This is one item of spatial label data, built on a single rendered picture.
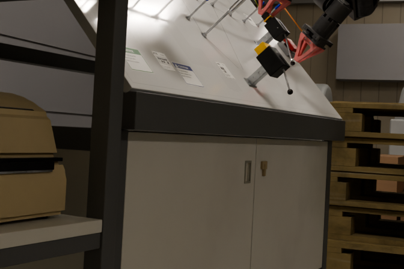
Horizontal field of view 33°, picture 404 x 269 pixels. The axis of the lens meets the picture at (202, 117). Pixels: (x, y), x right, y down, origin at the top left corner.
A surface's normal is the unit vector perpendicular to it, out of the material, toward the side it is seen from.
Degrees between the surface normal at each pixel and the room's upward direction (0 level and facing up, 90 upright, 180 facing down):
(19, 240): 90
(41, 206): 90
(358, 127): 90
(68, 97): 90
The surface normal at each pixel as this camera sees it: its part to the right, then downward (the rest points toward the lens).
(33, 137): 0.87, -0.28
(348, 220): -0.40, -0.04
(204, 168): 0.88, 0.04
